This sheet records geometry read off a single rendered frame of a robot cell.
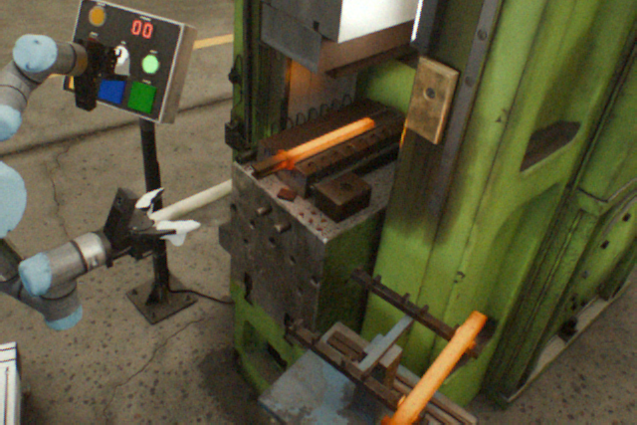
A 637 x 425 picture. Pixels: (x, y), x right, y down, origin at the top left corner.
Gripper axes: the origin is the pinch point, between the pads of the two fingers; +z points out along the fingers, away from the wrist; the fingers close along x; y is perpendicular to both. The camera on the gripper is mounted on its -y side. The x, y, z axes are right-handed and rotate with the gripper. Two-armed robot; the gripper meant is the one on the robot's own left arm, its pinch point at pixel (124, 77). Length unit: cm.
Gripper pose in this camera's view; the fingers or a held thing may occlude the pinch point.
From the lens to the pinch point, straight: 169.4
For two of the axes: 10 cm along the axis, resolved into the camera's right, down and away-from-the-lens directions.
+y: 2.8, -9.5, -1.5
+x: -9.1, -3.1, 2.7
